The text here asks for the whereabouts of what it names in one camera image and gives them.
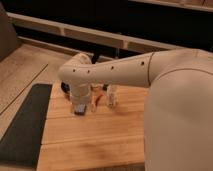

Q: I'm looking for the blue sponge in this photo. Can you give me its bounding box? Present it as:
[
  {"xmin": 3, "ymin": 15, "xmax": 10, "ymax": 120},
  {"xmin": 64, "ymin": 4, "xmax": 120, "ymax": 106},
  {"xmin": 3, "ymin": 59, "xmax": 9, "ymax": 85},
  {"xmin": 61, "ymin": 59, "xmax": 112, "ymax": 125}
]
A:
[{"xmin": 74, "ymin": 104, "xmax": 86, "ymax": 116}]

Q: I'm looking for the white paper cup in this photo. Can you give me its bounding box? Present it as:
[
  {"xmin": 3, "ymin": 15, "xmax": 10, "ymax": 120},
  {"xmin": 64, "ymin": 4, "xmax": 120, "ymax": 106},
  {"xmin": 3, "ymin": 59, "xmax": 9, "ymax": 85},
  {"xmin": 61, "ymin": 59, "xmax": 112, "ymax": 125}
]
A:
[{"xmin": 91, "ymin": 84, "xmax": 102, "ymax": 93}]

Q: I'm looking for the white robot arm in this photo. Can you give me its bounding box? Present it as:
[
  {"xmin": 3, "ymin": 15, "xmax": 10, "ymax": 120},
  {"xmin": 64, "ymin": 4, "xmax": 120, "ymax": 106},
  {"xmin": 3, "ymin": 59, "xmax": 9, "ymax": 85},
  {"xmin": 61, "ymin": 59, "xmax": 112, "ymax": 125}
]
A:
[{"xmin": 59, "ymin": 48, "xmax": 213, "ymax": 171}]

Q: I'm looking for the grey couch corner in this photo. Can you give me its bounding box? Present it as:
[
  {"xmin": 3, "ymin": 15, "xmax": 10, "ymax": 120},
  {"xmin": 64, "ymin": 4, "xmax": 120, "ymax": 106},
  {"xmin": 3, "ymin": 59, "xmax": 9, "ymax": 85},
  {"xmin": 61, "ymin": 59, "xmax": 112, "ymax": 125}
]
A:
[{"xmin": 0, "ymin": 2, "xmax": 21, "ymax": 62}]

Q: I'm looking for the orange carrot toy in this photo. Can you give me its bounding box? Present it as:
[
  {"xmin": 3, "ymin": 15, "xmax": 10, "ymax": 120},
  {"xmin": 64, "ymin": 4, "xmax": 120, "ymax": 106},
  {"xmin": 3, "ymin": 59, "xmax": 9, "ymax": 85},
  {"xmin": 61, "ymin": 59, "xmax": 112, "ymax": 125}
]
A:
[{"xmin": 91, "ymin": 94, "xmax": 103, "ymax": 112}]

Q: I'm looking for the black bowl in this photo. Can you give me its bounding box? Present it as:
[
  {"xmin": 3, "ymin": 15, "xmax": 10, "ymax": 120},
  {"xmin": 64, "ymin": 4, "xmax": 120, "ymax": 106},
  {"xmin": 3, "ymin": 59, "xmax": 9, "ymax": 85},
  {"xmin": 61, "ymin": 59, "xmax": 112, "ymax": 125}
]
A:
[{"xmin": 61, "ymin": 82, "xmax": 70, "ymax": 94}]

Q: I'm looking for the black floor mat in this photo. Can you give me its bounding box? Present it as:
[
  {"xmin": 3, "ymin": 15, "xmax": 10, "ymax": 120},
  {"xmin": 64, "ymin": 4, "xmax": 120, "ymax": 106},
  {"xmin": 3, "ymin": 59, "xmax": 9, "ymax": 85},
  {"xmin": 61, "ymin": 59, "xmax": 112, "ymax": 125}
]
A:
[{"xmin": 0, "ymin": 84, "xmax": 52, "ymax": 167}]

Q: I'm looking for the wooden shelf rail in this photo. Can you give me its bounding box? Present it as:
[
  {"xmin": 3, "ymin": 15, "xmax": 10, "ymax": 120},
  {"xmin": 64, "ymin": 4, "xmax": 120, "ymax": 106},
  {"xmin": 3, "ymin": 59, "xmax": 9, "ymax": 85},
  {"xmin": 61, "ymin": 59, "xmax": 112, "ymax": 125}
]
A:
[{"xmin": 8, "ymin": 12, "xmax": 181, "ymax": 57}]

